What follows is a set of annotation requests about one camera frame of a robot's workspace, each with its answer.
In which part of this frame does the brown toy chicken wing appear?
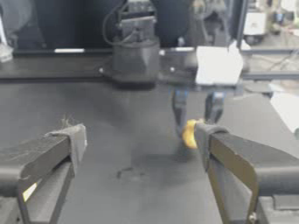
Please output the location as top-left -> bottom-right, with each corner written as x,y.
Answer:
182,117 -> 206,150

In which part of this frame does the white sheet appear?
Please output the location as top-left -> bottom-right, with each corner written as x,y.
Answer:
270,91 -> 299,134

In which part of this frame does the black cable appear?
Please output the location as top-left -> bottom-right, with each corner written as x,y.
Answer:
101,0 -> 131,46

